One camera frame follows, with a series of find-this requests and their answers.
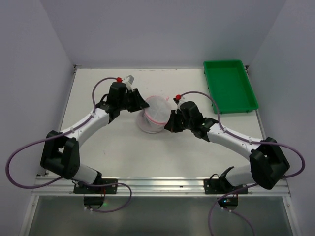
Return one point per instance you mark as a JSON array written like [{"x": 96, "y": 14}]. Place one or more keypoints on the green plastic tray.
[{"x": 229, "y": 86}]

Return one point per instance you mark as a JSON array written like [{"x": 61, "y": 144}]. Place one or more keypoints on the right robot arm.
[{"x": 267, "y": 163}]

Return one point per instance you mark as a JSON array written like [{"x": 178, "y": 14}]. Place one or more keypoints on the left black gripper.
[{"x": 133, "y": 101}]

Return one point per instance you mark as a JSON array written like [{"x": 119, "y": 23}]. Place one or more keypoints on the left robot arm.
[{"x": 61, "y": 153}]

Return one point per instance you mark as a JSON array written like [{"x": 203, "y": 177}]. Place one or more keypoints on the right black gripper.
[{"x": 179, "y": 122}]

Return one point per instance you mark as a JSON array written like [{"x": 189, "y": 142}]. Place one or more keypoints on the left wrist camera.
[{"x": 128, "y": 80}]

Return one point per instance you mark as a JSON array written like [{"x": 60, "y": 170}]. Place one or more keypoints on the aluminium mounting rail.
[{"x": 162, "y": 187}]

